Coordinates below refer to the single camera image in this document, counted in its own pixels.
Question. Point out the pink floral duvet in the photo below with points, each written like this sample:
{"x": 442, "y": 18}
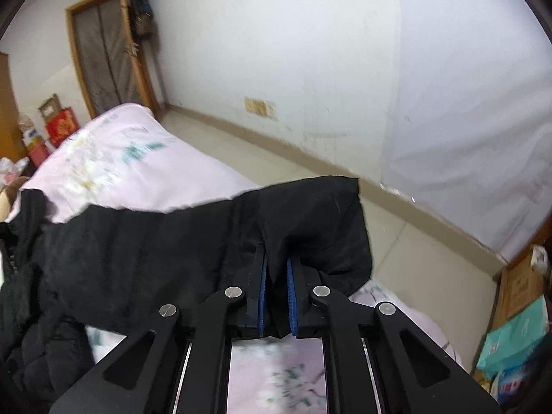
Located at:
{"x": 151, "y": 172}

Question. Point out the red gift box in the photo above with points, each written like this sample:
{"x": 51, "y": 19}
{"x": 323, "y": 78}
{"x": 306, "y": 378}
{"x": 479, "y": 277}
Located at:
{"x": 62, "y": 127}

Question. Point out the blue white packet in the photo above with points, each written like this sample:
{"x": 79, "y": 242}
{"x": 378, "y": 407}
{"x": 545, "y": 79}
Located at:
{"x": 515, "y": 379}

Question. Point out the open cardboard box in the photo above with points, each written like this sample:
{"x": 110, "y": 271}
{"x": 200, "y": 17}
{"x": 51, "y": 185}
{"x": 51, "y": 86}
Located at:
{"x": 49, "y": 105}

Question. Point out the brown bear print blanket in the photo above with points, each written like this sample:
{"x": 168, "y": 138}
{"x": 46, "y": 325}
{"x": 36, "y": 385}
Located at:
{"x": 6, "y": 202}

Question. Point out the teal paper bag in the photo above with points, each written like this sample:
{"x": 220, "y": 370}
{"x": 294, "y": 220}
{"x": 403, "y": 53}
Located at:
{"x": 517, "y": 336}

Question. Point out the large cardboard box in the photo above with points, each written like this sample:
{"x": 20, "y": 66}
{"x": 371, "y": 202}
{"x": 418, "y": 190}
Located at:
{"x": 522, "y": 289}

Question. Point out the pink plastic bin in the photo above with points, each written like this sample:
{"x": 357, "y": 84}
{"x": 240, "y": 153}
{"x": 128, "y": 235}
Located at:
{"x": 38, "y": 153}

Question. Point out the black quilted jacket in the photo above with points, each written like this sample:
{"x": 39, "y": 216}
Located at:
{"x": 151, "y": 258}

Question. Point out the white plastic bag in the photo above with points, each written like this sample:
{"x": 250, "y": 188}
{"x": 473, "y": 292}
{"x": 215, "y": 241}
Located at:
{"x": 11, "y": 172}

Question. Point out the hanging dark bags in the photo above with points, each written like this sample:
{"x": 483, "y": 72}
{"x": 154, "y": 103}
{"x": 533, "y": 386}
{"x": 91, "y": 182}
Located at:
{"x": 142, "y": 17}

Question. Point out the yellowed wall socket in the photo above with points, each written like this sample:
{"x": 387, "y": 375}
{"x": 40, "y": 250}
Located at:
{"x": 258, "y": 106}

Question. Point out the white crumpled plastic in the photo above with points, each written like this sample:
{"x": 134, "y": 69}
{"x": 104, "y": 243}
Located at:
{"x": 540, "y": 259}

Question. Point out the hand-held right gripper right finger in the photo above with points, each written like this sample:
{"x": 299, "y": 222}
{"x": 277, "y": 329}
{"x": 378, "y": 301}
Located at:
{"x": 292, "y": 297}

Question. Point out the doorway with mesh curtain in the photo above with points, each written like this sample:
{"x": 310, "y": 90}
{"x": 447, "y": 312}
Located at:
{"x": 103, "y": 51}

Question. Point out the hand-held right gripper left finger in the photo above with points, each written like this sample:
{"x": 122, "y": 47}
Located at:
{"x": 261, "y": 297}

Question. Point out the blue white carton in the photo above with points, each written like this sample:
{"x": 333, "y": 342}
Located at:
{"x": 32, "y": 137}

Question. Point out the wooden wardrobe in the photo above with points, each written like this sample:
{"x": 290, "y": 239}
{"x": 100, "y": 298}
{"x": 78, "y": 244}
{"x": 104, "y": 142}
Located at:
{"x": 8, "y": 108}

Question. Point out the wooden door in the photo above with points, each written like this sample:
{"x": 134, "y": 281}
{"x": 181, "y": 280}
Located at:
{"x": 137, "y": 73}

